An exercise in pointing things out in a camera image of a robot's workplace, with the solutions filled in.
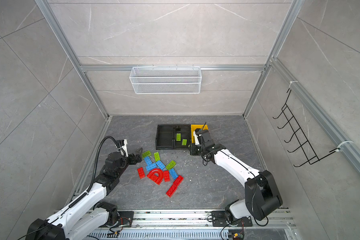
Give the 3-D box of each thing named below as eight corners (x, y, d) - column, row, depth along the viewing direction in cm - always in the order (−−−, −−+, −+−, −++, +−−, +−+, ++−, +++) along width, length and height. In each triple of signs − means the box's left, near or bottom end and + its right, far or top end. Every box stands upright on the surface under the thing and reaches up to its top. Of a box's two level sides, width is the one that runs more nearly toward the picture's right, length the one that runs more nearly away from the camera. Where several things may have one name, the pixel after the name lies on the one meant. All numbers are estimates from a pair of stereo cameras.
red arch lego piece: (147, 176, 90) (146, 175, 88) (155, 167, 94) (155, 165, 92) (159, 186, 86) (158, 184, 85) (167, 176, 90) (167, 174, 89)
